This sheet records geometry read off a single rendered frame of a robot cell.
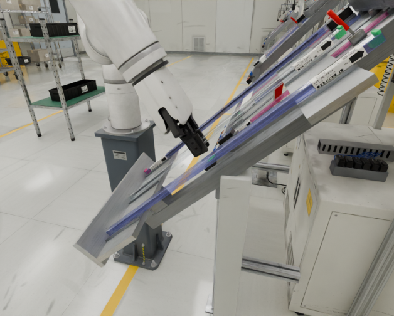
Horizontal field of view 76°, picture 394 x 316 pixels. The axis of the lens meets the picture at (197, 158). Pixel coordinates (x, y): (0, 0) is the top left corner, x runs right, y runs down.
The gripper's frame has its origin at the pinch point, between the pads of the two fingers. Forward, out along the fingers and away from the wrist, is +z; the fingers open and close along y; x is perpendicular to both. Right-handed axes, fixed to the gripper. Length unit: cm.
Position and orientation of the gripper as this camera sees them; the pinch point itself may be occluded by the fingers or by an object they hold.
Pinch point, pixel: (197, 143)
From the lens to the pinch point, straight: 48.9
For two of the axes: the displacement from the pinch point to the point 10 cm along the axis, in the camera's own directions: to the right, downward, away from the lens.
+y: -1.5, 4.7, -8.7
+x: 8.3, -4.2, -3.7
